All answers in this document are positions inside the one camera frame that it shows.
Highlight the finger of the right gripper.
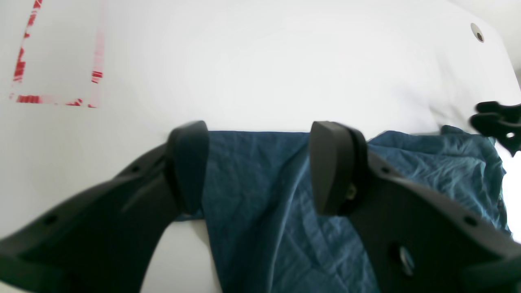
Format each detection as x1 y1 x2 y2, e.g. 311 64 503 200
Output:
469 101 521 157

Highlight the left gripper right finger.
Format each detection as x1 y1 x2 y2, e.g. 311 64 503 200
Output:
309 122 521 293

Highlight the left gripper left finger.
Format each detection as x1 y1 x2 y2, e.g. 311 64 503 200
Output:
0 121 210 293

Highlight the dark navy t-shirt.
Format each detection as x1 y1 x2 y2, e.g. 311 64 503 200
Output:
167 125 520 293

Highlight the red tape rectangle marking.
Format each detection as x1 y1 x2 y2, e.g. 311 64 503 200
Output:
7 0 108 108

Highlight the right table cable grommet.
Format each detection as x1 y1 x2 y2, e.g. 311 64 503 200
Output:
470 23 484 43

